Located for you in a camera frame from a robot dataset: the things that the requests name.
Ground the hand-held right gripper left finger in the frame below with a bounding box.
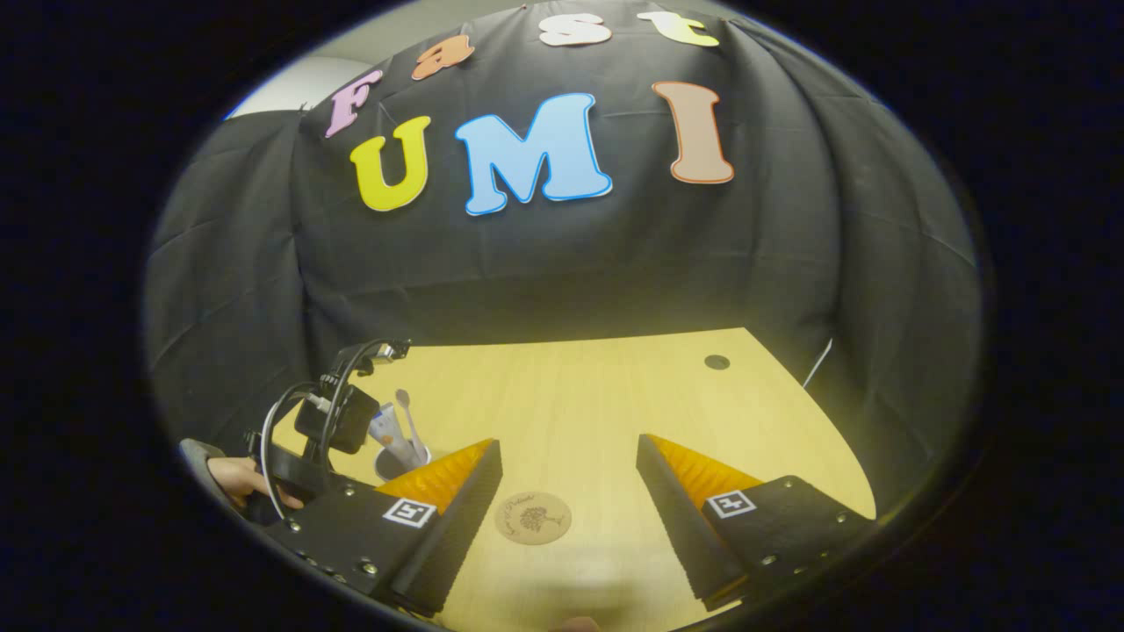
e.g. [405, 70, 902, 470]
[263, 438, 504, 617]

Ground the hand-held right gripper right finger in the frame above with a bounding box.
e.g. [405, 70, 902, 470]
[636, 434, 879, 613]

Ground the white toothpaste tube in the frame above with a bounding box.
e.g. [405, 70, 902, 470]
[368, 402, 415, 468]

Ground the white cup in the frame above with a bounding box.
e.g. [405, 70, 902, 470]
[373, 443, 434, 483]

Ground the pink toothbrush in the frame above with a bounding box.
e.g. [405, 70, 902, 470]
[394, 389, 429, 463]

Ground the round wooden coaster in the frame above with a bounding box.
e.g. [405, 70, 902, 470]
[494, 491, 573, 546]

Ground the light wooden desktop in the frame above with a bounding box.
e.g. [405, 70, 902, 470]
[268, 327, 877, 632]

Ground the black backdrop cloth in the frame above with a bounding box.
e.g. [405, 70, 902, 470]
[145, 0, 983, 492]

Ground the white cable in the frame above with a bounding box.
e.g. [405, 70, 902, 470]
[802, 337, 833, 391]

